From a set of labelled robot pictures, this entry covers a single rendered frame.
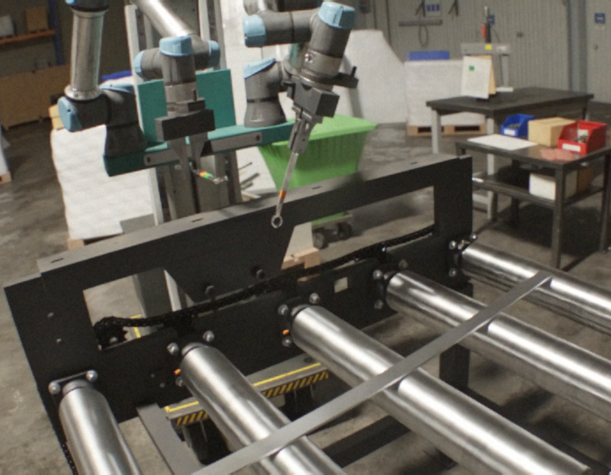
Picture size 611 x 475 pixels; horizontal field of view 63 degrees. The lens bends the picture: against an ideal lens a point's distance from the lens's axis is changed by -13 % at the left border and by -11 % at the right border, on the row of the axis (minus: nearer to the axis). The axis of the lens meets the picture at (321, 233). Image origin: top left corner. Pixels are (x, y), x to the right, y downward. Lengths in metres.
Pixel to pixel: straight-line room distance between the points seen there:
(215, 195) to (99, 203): 2.65
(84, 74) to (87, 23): 0.16
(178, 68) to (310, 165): 2.70
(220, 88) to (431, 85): 6.11
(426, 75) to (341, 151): 4.17
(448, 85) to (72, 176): 5.24
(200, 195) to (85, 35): 0.82
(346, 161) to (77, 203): 2.24
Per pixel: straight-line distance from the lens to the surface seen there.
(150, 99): 1.97
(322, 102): 1.14
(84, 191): 4.74
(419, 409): 1.06
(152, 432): 1.27
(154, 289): 2.34
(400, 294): 1.48
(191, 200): 2.14
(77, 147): 4.64
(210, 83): 2.01
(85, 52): 1.68
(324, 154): 3.89
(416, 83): 7.95
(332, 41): 1.15
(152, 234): 1.24
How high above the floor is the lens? 1.55
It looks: 21 degrees down
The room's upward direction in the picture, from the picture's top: 5 degrees counter-clockwise
